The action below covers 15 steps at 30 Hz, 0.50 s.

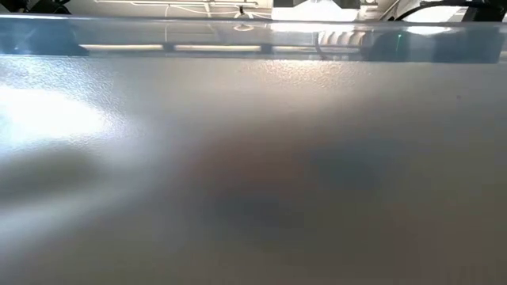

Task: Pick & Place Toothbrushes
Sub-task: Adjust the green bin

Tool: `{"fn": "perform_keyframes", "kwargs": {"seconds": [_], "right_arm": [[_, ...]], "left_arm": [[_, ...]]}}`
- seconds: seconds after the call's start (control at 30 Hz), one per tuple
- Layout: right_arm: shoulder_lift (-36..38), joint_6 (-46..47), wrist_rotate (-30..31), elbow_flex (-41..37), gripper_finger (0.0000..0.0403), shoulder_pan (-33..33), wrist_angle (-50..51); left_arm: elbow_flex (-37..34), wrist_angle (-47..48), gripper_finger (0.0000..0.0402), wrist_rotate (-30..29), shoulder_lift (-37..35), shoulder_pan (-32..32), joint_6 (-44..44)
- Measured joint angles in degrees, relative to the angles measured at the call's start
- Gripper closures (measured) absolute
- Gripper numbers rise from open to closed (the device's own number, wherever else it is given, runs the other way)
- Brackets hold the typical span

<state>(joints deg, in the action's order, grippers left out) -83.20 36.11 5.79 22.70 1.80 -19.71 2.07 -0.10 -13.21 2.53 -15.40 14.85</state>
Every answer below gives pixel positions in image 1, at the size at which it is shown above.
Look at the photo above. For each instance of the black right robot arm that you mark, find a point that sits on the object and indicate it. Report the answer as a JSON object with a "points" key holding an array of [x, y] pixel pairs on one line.
{"points": [[475, 10]]}

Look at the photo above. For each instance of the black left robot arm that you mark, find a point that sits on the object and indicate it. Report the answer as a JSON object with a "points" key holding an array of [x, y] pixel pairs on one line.
{"points": [[35, 7]]}

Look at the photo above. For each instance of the beige horizontal bar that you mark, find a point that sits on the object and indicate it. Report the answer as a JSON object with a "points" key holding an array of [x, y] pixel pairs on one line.
{"points": [[190, 3]]}

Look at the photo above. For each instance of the clear frosted plastic bin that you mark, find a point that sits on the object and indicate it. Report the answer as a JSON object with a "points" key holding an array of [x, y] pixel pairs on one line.
{"points": [[79, 178]]}

